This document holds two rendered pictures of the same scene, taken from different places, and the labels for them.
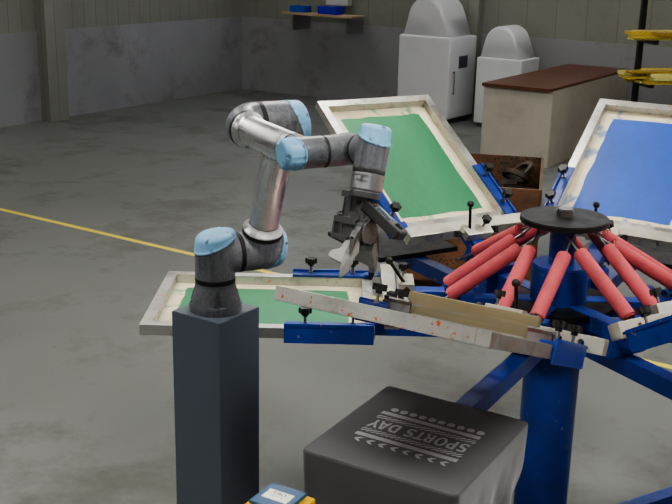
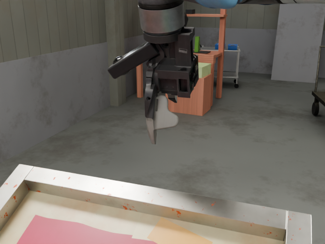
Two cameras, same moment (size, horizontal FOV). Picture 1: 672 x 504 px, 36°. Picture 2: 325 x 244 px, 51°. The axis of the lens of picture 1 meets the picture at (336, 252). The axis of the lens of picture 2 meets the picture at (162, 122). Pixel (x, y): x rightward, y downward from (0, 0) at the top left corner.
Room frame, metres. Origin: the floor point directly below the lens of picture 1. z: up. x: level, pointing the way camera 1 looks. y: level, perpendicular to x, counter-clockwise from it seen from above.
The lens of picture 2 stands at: (2.88, -0.19, 1.72)
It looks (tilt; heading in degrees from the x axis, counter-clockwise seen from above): 19 degrees down; 168
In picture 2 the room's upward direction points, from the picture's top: straight up
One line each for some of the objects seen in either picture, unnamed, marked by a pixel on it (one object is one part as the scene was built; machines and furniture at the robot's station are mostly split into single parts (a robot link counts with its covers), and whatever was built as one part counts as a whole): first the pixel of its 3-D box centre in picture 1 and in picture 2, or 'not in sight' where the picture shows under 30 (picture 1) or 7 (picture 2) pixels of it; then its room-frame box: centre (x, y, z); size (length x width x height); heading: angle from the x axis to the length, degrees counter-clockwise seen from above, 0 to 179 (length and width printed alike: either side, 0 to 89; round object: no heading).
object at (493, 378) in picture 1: (488, 391); not in sight; (2.96, -0.49, 0.89); 1.24 x 0.06 x 0.06; 150
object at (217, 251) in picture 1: (217, 253); not in sight; (2.81, 0.34, 1.37); 0.13 x 0.12 x 0.14; 118
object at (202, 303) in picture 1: (215, 292); not in sight; (2.81, 0.34, 1.25); 0.15 x 0.15 x 0.10
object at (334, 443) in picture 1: (418, 435); not in sight; (2.54, -0.23, 0.95); 0.48 x 0.44 x 0.01; 150
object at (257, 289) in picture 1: (305, 282); not in sight; (3.50, 0.11, 1.05); 1.08 x 0.61 x 0.23; 90
